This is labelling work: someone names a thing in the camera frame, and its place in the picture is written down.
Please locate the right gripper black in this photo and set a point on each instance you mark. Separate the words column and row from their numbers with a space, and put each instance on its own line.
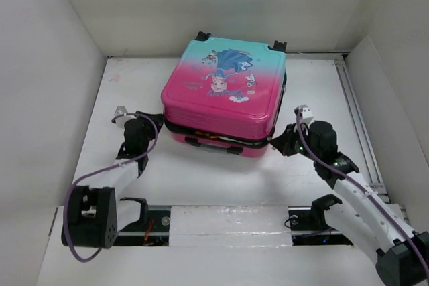
column 283, row 141

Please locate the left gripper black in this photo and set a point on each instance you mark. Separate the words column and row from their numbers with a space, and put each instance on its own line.
column 146, row 121

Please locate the pink teal kids suitcase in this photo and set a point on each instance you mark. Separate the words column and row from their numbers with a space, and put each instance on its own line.
column 233, row 88

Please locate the orange patterned towel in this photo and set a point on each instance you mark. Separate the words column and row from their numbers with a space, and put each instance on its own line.
column 207, row 134

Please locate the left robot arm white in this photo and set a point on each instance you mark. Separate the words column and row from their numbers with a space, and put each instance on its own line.
column 94, row 210

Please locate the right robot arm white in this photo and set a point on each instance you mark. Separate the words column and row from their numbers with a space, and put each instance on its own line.
column 354, row 209

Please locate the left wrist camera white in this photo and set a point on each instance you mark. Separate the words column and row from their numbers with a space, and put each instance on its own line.
column 121, row 116

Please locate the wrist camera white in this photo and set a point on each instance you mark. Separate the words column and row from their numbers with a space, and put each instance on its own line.
column 305, row 114
column 121, row 116

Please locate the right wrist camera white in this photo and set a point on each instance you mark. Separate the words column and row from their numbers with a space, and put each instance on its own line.
column 305, row 114

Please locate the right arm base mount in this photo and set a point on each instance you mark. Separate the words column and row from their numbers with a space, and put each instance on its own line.
column 308, row 226

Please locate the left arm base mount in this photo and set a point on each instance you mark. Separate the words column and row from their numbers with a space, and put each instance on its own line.
column 140, row 229

